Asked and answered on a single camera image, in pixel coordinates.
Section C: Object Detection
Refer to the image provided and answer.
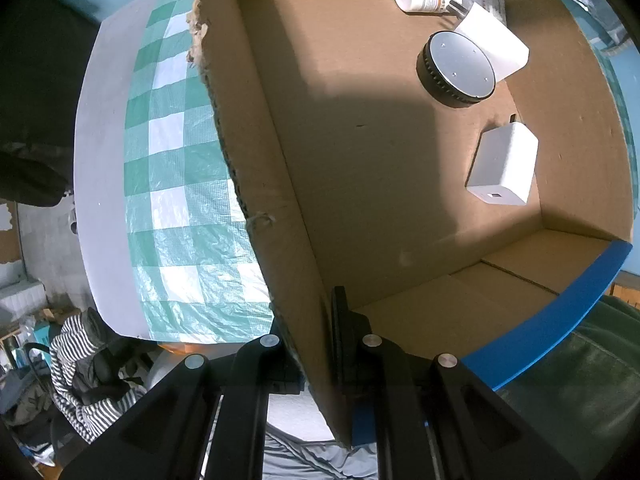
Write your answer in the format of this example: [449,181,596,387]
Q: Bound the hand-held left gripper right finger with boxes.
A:
[330,285,566,480]

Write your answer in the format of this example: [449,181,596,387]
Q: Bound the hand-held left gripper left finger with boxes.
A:
[60,332,306,480]

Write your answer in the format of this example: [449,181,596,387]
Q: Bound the cardboard box with blue edge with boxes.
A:
[186,0,636,448]

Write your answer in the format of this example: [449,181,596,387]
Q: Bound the grey cloth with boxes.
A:
[260,410,382,480]

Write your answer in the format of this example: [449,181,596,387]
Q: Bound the green checkered tablecloth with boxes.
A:
[122,0,277,347]

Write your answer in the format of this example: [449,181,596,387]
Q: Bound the striped cloth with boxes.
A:
[49,309,147,444]

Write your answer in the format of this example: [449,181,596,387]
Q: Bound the white charger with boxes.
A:
[465,122,540,207]

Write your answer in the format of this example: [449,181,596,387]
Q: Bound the green garment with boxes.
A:
[494,294,640,480]

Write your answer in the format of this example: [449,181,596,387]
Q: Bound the black round speaker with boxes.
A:
[416,31,497,109]

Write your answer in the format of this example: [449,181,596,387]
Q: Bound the dark cloth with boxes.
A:
[0,141,76,207]

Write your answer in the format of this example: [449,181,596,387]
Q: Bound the white cuboid box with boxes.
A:
[452,2,531,82]

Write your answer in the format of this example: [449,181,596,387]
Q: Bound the silver foil bag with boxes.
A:
[549,0,628,52]

